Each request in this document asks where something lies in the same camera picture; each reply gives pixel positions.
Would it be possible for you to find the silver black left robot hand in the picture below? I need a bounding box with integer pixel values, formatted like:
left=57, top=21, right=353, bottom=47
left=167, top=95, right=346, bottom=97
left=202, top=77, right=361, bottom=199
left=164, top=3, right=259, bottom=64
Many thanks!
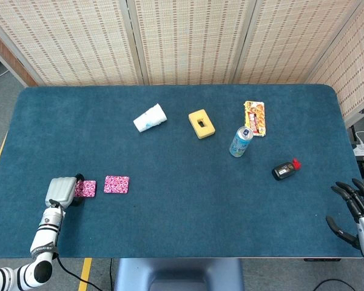
left=44, top=173, right=86, bottom=209

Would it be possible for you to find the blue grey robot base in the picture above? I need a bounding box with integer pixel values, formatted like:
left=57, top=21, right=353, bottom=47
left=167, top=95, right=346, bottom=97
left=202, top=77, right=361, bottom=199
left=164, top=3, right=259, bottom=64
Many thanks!
left=113, top=258, right=245, bottom=291

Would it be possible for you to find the black bottle with red cap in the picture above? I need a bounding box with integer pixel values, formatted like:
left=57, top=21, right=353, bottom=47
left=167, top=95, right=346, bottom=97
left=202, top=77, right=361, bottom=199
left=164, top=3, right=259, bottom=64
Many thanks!
left=271, top=158, right=302, bottom=181

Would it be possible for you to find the white paper cup blue print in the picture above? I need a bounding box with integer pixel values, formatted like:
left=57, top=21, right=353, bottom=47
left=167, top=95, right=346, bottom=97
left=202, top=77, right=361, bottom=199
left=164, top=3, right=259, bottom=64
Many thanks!
left=133, top=103, right=168, bottom=133

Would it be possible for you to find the brown backed folding screen panel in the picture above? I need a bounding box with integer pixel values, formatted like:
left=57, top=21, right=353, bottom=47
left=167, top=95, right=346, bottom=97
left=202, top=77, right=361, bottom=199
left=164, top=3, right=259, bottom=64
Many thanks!
left=0, top=24, right=39, bottom=89

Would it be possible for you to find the light blue drink can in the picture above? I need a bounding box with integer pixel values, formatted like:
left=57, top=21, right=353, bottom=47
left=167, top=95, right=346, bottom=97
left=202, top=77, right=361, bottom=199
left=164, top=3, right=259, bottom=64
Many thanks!
left=229, top=126, right=254, bottom=158

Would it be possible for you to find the woven bamboo folding screen panel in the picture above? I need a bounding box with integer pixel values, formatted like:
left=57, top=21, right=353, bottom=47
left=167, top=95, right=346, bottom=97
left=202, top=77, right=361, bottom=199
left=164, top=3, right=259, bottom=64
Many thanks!
left=0, top=0, right=145, bottom=87
left=305, top=0, right=364, bottom=128
left=232, top=0, right=364, bottom=85
left=126, top=0, right=257, bottom=86

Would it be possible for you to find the yellow red snack box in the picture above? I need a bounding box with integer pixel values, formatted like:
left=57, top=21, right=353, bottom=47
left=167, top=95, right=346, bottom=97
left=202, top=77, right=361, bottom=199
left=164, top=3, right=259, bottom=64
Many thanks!
left=244, top=101, right=267, bottom=137

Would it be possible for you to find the yellow sponge with hole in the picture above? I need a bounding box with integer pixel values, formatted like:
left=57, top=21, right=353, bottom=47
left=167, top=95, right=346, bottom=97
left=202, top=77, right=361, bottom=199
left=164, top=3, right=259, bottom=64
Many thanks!
left=187, top=109, right=216, bottom=140

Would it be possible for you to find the black floor cable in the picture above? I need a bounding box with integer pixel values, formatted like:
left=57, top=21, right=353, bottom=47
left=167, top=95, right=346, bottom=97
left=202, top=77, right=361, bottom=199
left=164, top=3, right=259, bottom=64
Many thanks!
left=314, top=277, right=364, bottom=291

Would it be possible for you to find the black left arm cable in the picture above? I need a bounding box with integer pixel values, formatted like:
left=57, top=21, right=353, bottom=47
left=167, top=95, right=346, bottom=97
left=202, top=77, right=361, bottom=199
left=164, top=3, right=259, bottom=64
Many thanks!
left=49, top=198, right=104, bottom=291

